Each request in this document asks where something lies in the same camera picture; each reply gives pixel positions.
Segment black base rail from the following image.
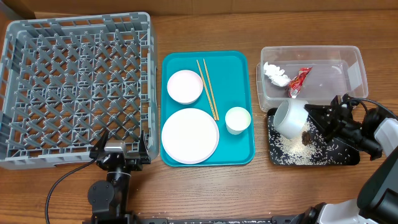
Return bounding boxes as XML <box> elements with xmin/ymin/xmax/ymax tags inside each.
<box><xmin>82</xmin><ymin>216</ymin><xmax>358</xmax><ymax>224</ymax></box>

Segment grey plastic dish rack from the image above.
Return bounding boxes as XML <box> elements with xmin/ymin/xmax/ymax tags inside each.
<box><xmin>1</xmin><ymin>12</ymin><xmax>159</xmax><ymax>170</ymax></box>

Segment black waste tray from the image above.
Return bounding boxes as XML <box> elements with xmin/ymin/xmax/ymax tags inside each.
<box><xmin>266</xmin><ymin>107</ymin><xmax>361</xmax><ymax>166</ymax></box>

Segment clear plastic waste bin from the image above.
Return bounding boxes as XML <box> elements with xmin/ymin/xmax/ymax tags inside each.
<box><xmin>256</xmin><ymin>45</ymin><xmax>369</xmax><ymax>112</ymax></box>

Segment left wooden chopstick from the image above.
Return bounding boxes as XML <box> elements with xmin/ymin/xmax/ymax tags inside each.
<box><xmin>196</xmin><ymin>60</ymin><xmax>217</xmax><ymax>121</ymax></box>

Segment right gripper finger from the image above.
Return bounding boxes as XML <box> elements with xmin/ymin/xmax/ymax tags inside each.
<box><xmin>305</xmin><ymin>104</ymin><xmax>333</xmax><ymax>114</ymax></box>
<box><xmin>308</xmin><ymin>110</ymin><xmax>333</xmax><ymax>140</ymax></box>

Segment red snack wrapper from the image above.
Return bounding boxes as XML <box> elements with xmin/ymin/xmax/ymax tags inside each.
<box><xmin>288</xmin><ymin>67</ymin><xmax>312</xmax><ymax>98</ymax></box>

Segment brown mushroom piece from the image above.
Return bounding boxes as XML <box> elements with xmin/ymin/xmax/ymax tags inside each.
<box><xmin>302</xmin><ymin>131</ymin><xmax>312</xmax><ymax>146</ymax></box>

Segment grey-green bowl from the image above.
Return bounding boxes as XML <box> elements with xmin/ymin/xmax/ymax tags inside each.
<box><xmin>273</xmin><ymin>98</ymin><xmax>308</xmax><ymax>139</ymax></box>

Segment wooden chopstick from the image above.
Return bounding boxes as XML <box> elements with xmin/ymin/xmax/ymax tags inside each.
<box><xmin>196</xmin><ymin>60</ymin><xmax>217</xmax><ymax>121</ymax></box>
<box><xmin>203</xmin><ymin>59</ymin><xmax>220</xmax><ymax>121</ymax></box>

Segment teal serving tray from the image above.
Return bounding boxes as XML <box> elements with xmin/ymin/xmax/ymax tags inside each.
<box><xmin>160</xmin><ymin>50</ymin><xmax>256</xmax><ymax>167</ymax></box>

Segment pink small bowl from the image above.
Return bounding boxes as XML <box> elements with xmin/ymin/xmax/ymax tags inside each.
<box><xmin>167</xmin><ymin>70</ymin><xmax>203</xmax><ymax>105</ymax></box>

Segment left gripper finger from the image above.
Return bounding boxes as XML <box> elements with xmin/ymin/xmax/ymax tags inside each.
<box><xmin>138</xmin><ymin>131</ymin><xmax>152</xmax><ymax>164</ymax></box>
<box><xmin>89</xmin><ymin>130</ymin><xmax>109</xmax><ymax>158</ymax></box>

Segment large pink plate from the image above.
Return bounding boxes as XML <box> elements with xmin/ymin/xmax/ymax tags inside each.
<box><xmin>161</xmin><ymin>108</ymin><xmax>220</xmax><ymax>164</ymax></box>

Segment white rice grains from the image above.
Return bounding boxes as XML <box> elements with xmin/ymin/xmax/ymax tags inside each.
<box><xmin>269</xmin><ymin>114</ymin><xmax>355</xmax><ymax>166</ymax></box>

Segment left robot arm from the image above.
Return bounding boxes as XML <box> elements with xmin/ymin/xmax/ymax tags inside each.
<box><xmin>88</xmin><ymin>131</ymin><xmax>151</xmax><ymax>223</ymax></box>

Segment pale green cup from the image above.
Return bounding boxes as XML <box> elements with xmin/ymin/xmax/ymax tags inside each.
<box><xmin>225</xmin><ymin>107</ymin><xmax>251</xmax><ymax>135</ymax></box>

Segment white tissue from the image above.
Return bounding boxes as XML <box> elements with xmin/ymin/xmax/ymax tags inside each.
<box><xmin>263</xmin><ymin>62</ymin><xmax>291</xmax><ymax>87</ymax></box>

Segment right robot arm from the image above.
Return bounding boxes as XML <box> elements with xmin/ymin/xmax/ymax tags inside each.
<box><xmin>292</xmin><ymin>95</ymin><xmax>397</xmax><ymax>223</ymax></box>

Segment right wooden chopstick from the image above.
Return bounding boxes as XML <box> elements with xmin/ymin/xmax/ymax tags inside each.
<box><xmin>203</xmin><ymin>59</ymin><xmax>220</xmax><ymax>121</ymax></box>

